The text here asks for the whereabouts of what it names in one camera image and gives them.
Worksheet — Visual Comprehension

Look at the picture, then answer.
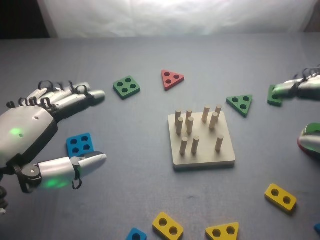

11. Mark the white backdrop cloth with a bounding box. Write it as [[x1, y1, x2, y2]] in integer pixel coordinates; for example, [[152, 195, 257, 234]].
[[37, 0, 320, 39]]

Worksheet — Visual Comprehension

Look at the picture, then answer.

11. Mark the green triangle three-hole block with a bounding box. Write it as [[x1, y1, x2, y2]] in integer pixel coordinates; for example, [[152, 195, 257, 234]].
[[226, 94, 253, 118]]

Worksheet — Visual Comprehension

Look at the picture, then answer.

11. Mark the red triangle three-hole block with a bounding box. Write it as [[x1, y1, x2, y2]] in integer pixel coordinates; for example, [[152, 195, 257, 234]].
[[161, 69, 185, 91]]

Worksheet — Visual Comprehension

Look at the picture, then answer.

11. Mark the blue square four-hole block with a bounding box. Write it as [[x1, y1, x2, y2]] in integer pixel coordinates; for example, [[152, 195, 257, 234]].
[[66, 133, 96, 158]]

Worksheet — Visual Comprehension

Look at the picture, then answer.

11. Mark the grey table cloth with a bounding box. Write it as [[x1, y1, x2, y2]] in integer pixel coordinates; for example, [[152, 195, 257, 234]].
[[0, 33, 320, 240]]

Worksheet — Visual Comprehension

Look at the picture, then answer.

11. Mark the yellow triangle block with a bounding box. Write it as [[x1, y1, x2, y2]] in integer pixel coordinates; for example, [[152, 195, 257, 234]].
[[205, 222, 240, 240]]

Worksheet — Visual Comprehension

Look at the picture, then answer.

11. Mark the yellow rectangular two-hole block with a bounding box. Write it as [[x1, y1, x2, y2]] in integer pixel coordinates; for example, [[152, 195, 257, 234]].
[[264, 183, 298, 213], [152, 212, 185, 240]]

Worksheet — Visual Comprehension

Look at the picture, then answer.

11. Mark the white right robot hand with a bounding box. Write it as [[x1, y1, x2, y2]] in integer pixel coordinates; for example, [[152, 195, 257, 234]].
[[272, 66, 320, 161]]

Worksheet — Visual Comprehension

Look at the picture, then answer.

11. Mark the green square four-hole block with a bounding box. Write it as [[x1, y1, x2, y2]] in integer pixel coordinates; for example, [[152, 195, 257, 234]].
[[112, 75, 141, 100]]

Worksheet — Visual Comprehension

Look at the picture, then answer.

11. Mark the wooden peg board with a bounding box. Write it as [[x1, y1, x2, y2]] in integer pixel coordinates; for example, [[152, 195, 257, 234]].
[[167, 104, 237, 171]]

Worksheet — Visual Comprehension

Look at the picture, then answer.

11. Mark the green rectangular block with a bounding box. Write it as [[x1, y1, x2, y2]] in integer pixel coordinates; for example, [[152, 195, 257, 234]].
[[267, 84, 285, 107]]

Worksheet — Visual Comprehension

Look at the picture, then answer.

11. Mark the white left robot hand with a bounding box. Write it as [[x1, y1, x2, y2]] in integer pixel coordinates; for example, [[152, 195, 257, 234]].
[[0, 80, 108, 195]]

